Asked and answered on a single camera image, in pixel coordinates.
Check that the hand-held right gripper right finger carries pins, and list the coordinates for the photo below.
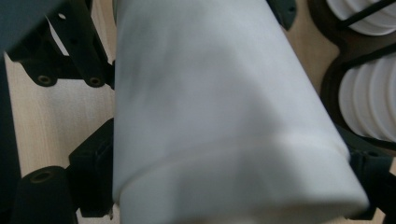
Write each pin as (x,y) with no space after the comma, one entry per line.
(367,168)

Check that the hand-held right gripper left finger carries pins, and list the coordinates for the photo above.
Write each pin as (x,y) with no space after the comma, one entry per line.
(90,174)

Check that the stack of white paper cups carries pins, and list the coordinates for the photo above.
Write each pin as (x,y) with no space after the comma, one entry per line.
(367,102)
(373,28)

